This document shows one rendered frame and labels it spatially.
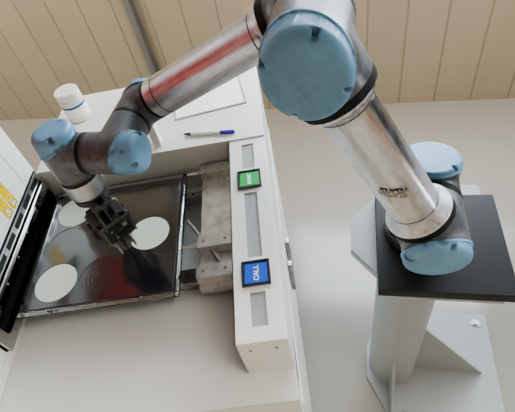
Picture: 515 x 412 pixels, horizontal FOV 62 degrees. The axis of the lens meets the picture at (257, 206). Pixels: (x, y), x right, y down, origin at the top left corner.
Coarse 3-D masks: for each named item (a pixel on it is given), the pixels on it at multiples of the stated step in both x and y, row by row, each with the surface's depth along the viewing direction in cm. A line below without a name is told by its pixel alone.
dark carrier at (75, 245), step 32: (128, 192) 113; (160, 192) 111; (64, 256) 102; (96, 256) 100; (128, 256) 99; (160, 256) 97; (32, 288) 97; (96, 288) 94; (128, 288) 93; (160, 288) 92
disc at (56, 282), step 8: (64, 264) 100; (48, 272) 100; (56, 272) 99; (64, 272) 99; (72, 272) 98; (40, 280) 98; (48, 280) 98; (56, 280) 98; (64, 280) 97; (72, 280) 97; (40, 288) 97; (48, 288) 97; (56, 288) 96; (64, 288) 96; (72, 288) 96; (40, 296) 95; (48, 296) 95; (56, 296) 95
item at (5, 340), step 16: (48, 192) 119; (32, 208) 109; (48, 208) 118; (32, 224) 108; (48, 224) 115; (16, 240) 102; (16, 256) 100; (32, 256) 108; (16, 272) 99; (32, 272) 104; (0, 288) 93; (0, 304) 92; (16, 304) 98; (16, 320) 96; (0, 336) 90; (16, 336) 95
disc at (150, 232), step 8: (144, 224) 105; (152, 224) 104; (160, 224) 104; (136, 232) 103; (144, 232) 103; (152, 232) 102; (160, 232) 102; (136, 240) 101; (144, 240) 101; (152, 240) 101; (160, 240) 100; (136, 248) 100; (144, 248) 100
